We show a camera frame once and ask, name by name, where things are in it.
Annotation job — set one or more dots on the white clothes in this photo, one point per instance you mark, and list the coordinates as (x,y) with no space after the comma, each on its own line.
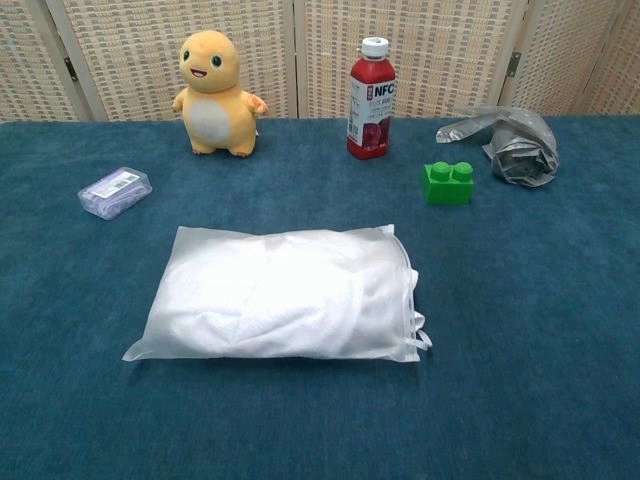
(280,300)

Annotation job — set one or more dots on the transparent plastic bag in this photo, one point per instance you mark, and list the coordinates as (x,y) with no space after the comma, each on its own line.
(187,240)

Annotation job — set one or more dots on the crumpled silver foil bag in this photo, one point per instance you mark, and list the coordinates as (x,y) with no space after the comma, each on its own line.
(520,155)

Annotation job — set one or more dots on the red juice bottle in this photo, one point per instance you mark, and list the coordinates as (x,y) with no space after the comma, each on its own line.
(372,125)

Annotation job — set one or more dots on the green building block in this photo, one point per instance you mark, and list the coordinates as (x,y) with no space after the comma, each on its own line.
(447,190)

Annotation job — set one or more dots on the yellow plush dinosaur toy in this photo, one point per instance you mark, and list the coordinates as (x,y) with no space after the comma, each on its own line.
(210,115)

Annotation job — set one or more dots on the dark teal tablecloth-covered table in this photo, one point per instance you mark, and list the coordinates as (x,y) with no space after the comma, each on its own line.
(320,425)

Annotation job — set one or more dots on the clear box purple contents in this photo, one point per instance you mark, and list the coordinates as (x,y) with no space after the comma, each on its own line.
(115,195)

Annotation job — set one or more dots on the woven folding screen panel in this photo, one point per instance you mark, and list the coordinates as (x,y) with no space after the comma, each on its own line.
(25,60)
(450,50)
(575,50)
(130,50)

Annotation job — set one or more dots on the black screen hinge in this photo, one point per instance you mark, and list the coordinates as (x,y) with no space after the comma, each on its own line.
(70,69)
(515,63)

